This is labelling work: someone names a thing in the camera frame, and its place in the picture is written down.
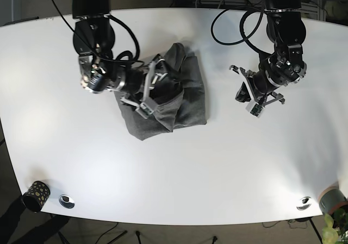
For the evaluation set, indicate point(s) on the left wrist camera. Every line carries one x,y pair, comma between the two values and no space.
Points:
254,108

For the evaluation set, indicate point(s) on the black gold spotted cup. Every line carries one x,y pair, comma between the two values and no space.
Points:
36,196

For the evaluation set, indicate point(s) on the grey plant pot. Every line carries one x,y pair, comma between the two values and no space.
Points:
332,199

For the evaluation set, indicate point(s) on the right silver table grommet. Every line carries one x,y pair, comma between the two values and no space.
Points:
304,203

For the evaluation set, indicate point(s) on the green plant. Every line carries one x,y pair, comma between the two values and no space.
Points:
335,229

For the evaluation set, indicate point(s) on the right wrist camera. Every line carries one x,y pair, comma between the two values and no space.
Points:
147,108

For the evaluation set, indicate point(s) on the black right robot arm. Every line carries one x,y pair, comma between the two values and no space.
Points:
94,39

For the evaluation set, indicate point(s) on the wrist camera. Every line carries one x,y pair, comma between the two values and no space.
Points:
254,108
147,108

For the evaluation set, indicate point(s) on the left silver table grommet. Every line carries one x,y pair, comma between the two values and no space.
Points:
66,201

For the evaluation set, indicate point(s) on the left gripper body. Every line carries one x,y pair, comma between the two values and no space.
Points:
258,86

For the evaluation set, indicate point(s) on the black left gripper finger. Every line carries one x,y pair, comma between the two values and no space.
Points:
243,94

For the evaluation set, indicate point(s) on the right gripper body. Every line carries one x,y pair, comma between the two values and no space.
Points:
140,83

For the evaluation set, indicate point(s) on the grey T-shirt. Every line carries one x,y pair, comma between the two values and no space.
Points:
180,105

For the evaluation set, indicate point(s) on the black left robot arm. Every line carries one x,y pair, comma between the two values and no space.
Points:
287,32

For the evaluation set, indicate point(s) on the silver table grommet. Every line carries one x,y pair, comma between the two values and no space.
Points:
66,201
304,203

